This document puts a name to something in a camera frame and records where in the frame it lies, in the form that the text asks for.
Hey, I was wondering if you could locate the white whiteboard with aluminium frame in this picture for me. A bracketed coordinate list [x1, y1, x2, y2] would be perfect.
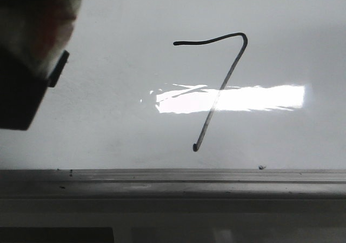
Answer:
[1, 0, 345, 212]

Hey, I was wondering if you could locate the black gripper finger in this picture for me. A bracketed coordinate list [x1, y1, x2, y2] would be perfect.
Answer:
[1, 49, 69, 131]

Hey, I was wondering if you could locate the white marker with taped magnet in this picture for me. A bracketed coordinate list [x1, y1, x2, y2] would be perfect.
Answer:
[1, 0, 82, 78]

